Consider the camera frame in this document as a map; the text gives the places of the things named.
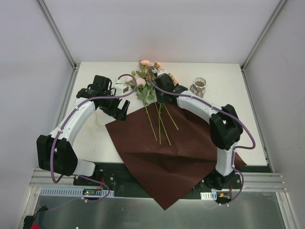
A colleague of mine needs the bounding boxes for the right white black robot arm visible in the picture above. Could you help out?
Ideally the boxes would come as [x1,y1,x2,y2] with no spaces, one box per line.
[153,71,243,190]

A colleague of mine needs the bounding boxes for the small pink bud stem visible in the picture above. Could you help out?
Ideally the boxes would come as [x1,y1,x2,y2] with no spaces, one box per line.
[162,73,179,131]

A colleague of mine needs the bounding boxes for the red black object corner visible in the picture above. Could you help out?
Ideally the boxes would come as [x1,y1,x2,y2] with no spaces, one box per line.
[23,206,49,229]

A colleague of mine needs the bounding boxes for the shiny metal floor sheet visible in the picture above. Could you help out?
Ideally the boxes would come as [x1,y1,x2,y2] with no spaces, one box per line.
[34,192,285,229]

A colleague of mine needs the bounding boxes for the large peach rose stem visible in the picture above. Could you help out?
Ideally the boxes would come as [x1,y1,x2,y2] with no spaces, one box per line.
[138,60,172,146]

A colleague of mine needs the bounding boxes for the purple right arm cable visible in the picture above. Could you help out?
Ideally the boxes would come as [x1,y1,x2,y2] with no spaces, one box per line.
[147,66,255,207]

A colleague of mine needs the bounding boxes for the cream printed ribbon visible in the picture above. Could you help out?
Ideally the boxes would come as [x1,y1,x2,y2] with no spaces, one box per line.
[94,113,106,129]

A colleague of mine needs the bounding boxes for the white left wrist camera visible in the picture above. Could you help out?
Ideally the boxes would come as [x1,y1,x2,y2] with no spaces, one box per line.
[114,79,129,96]

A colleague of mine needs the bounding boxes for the pale pink flower stem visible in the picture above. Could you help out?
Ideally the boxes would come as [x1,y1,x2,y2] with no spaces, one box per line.
[125,71,157,141]

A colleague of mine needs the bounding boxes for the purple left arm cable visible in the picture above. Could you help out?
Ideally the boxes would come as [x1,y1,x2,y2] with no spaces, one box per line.
[51,73,138,184]

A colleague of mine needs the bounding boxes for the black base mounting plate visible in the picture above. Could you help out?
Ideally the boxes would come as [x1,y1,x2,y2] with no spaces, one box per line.
[73,163,241,199]

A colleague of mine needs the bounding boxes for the beige faceted vase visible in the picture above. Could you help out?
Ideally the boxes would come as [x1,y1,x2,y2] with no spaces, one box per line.
[190,77,207,98]

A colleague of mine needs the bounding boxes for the aluminium front rail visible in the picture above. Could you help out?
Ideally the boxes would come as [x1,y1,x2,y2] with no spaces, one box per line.
[30,167,286,191]

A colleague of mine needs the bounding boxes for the right aluminium frame post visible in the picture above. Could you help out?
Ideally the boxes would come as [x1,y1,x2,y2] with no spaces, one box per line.
[240,0,290,72]

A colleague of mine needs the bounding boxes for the left aluminium frame post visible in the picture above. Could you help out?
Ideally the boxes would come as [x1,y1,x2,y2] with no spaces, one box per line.
[35,0,81,71]

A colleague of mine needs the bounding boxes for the red wrapping paper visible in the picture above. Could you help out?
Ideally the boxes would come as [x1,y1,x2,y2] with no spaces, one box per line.
[104,104,247,211]

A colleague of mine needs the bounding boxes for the aluminium frame post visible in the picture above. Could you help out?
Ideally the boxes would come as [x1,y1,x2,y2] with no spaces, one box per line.
[240,0,290,72]
[35,0,81,71]

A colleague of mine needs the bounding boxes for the white cable duct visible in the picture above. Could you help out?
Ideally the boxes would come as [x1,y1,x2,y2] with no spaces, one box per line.
[40,187,114,198]
[200,191,217,201]

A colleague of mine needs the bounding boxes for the left white cable duct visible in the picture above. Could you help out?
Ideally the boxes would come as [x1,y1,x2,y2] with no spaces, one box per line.
[40,187,114,198]

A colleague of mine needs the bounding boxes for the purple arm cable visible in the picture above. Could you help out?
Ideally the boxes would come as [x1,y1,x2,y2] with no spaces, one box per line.
[51,73,138,184]
[147,66,255,207]

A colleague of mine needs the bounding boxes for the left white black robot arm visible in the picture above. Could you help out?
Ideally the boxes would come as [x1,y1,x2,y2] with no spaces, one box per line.
[36,75,130,186]

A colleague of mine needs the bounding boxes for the right white cable duct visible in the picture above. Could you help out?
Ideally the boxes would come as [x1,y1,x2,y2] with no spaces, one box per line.
[200,191,217,201]

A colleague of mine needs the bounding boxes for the tall peach rose stem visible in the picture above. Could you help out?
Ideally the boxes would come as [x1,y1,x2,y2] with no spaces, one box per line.
[152,61,165,145]

